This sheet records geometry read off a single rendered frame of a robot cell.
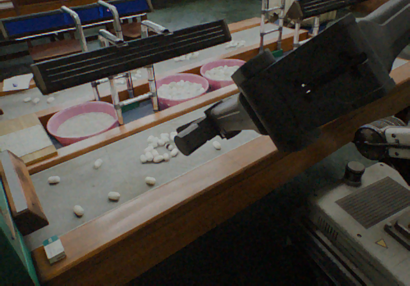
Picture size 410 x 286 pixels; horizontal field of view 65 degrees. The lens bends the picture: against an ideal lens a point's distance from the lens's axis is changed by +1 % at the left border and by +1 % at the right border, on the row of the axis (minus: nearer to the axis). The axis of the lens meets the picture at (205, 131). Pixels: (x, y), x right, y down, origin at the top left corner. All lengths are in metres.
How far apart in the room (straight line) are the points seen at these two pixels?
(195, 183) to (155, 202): 0.12
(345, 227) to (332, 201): 0.12
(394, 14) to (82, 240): 0.76
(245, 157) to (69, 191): 0.54
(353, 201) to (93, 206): 0.94
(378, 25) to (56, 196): 0.92
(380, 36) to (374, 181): 1.18
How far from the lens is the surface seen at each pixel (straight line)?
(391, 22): 0.37
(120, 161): 1.10
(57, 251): 0.84
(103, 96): 1.47
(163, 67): 1.75
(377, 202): 1.40
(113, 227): 0.86
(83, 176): 1.08
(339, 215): 1.30
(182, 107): 1.29
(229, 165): 0.98
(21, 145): 1.25
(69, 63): 0.92
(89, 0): 3.77
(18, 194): 0.91
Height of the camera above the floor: 1.40
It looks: 34 degrees down
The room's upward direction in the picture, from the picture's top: 3 degrees counter-clockwise
